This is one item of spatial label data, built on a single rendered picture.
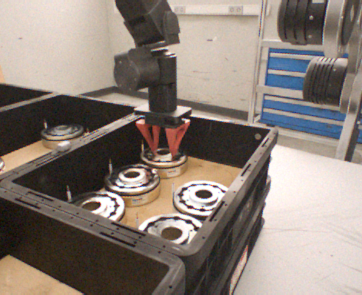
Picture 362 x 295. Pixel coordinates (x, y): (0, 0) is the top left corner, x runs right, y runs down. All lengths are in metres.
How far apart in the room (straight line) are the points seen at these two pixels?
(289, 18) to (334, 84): 0.50
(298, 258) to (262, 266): 0.08
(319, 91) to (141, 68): 0.88
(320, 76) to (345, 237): 0.69
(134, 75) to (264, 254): 0.42
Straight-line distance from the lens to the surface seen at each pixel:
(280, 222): 0.76
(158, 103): 0.60
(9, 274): 0.49
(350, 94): 1.24
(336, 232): 0.78
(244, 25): 3.42
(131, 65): 0.52
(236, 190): 0.42
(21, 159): 0.80
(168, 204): 0.56
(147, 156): 0.66
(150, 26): 0.58
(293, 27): 0.83
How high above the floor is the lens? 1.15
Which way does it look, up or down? 24 degrees down
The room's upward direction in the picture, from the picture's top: straight up
